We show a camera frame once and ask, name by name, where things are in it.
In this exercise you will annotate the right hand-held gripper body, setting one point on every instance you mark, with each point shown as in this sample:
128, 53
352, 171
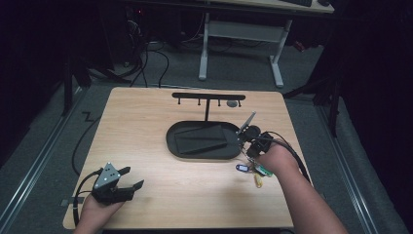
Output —
261, 139

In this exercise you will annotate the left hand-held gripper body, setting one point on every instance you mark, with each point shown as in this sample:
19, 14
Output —
107, 182

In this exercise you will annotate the keyring with coloured key tags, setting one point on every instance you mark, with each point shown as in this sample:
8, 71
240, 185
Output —
258, 177

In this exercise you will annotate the black key stand with tray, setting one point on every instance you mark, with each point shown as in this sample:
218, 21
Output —
195, 156

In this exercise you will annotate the person's right hand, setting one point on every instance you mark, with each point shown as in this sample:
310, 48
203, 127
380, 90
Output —
281, 159

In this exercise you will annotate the person's left hand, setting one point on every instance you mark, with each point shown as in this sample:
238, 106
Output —
97, 214

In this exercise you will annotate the grey round table grommet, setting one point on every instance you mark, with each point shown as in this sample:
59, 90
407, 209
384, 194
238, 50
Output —
232, 103

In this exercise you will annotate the grey tape strip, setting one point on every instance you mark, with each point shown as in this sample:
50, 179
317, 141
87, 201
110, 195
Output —
66, 202

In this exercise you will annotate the black metal stand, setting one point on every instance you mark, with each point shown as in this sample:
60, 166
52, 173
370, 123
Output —
333, 110
67, 87

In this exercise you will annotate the small red object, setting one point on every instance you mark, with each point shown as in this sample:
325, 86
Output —
299, 46

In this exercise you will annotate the desk with white metal legs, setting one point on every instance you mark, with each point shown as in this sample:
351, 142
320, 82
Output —
243, 31

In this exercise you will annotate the black keyboard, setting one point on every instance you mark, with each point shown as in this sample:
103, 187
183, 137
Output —
297, 2

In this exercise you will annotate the dark computer tower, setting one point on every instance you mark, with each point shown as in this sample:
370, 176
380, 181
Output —
136, 22

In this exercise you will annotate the black computer mouse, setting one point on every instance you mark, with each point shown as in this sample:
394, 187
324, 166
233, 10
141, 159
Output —
324, 2

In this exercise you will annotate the metal floor rail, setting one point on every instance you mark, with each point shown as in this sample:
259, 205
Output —
347, 169
39, 159

